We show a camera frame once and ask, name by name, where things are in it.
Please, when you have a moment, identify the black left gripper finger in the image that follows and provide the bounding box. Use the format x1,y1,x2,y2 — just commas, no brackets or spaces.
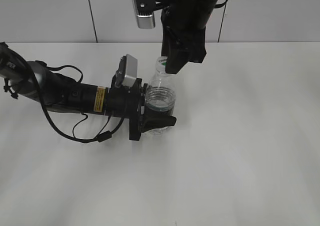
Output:
141,115,177,133

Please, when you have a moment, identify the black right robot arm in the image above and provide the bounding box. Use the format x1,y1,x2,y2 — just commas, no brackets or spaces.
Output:
161,0,218,74

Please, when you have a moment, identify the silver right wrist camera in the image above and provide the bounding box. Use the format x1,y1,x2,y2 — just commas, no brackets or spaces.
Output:
130,0,173,29

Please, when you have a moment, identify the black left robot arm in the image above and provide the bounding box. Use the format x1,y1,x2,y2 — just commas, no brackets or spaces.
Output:
0,42,177,144

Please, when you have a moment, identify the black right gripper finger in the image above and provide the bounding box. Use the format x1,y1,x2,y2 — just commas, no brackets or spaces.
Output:
161,24,170,57
165,26,192,74

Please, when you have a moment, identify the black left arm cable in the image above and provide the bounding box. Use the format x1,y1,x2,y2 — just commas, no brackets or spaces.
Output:
3,60,125,144

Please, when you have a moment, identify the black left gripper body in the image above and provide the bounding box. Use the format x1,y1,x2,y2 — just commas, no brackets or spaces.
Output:
106,76,144,141

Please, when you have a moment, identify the clear Cestbon water bottle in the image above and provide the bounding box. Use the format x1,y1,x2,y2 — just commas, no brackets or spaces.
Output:
143,70,176,135

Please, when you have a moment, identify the white green bottle cap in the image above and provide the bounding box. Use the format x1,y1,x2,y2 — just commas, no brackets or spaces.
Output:
155,56,168,74

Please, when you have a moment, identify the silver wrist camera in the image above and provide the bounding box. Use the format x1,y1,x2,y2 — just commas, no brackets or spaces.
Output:
130,0,173,29
114,54,138,88

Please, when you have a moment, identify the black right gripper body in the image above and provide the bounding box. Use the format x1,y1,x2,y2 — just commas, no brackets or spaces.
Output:
161,0,207,63

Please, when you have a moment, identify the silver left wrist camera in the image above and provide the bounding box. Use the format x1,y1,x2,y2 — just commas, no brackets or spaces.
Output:
114,54,138,88

